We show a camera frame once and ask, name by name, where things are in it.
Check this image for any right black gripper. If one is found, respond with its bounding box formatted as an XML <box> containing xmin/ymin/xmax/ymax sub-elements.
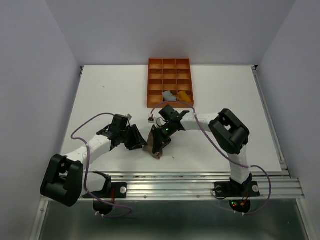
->
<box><xmin>151</xmin><ymin>120</ymin><xmax>176</xmax><ymax>154</ymax></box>

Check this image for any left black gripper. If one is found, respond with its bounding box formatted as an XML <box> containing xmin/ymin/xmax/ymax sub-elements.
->
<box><xmin>119</xmin><ymin>124</ymin><xmax>148</xmax><ymax>151</ymax></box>

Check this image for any taupe maroon-cuffed sock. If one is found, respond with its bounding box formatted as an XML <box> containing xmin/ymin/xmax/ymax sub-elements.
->
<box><xmin>142</xmin><ymin>126</ymin><xmax>163</xmax><ymax>160</ymax></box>

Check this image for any grey striped sock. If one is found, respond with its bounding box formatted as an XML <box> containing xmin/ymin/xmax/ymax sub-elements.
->
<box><xmin>162</xmin><ymin>90</ymin><xmax>177</xmax><ymax>102</ymax></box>

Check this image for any mustard yellow sock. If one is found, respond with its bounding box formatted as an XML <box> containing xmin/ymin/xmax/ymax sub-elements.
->
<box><xmin>177</xmin><ymin>91</ymin><xmax>192</xmax><ymax>103</ymax></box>

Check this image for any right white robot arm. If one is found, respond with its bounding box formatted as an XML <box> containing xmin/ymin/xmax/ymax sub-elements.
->
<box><xmin>148</xmin><ymin>104</ymin><xmax>251</xmax><ymax>195</ymax></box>

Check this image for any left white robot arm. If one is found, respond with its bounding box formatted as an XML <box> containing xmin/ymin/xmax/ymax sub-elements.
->
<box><xmin>40</xmin><ymin>113</ymin><xmax>147</xmax><ymax>207</ymax></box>

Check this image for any orange compartment tray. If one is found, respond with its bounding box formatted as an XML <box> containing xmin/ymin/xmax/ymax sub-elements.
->
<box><xmin>147</xmin><ymin>58</ymin><xmax>195</xmax><ymax>108</ymax></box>

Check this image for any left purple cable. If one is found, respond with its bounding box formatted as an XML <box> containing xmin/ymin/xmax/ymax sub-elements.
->
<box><xmin>70</xmin><ymin>112</ymin><xmax>134</xmax><ymax>218</ymax></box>

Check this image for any purple cable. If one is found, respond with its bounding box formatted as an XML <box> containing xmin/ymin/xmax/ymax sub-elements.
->
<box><xmin>149</xmin><ymin>101</ymin><xmax>274</xmax><ymax>217</ymax></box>
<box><xmin>70</xmin><ymin>112</ymin><xmax>134</xmax><ymax>218</ymax></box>

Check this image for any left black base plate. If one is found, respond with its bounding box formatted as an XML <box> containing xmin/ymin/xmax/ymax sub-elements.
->
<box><xmin>91</xmin><ymin>182</ymin><xmax>128</xmax><ymax>199</ymax></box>

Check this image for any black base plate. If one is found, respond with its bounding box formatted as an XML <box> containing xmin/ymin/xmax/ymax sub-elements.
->
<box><xmin>213</xmin><ymin>180</ymin><xmax>260</xmax><ymax>199</ymax></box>
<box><xmin>91</xmin><ymin>182</ymin><xmax>128</xmax><ymax>199</ymax></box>

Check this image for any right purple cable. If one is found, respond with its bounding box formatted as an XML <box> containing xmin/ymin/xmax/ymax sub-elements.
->
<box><xmin>149</xmin><ymin>101</ymin><xmax>274</xmax><ymax>217</ymax></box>

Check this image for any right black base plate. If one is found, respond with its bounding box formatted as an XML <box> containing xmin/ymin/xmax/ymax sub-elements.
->
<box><xmin>213</xmin><ymin>180</ymin><xmax>260</xmax><ymax>199</ymax></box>

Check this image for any aluminium rail frame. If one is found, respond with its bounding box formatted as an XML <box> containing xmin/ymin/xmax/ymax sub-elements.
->
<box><xmin>31</xmin><ymin>65</ymin><xmax>310</xmax><ymax>240</ymax></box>

